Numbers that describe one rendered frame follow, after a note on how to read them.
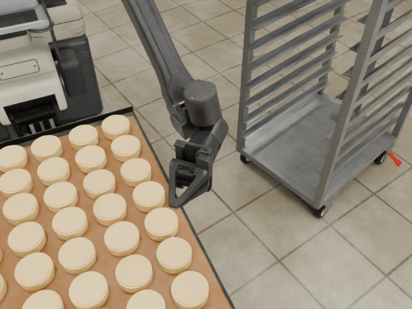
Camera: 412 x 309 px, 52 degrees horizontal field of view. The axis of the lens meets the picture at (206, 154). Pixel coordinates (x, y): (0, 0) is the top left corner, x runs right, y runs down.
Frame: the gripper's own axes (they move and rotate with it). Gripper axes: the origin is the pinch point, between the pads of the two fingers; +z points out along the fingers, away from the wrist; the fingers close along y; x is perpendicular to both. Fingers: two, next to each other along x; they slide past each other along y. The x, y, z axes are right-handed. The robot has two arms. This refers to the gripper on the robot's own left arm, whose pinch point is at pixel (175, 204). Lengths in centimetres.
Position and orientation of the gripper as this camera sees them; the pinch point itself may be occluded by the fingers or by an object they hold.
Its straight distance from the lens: 67.8
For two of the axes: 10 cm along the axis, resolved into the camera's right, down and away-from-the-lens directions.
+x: -9.4, -2.4, 2.3
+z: -3.3, 6.9, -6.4
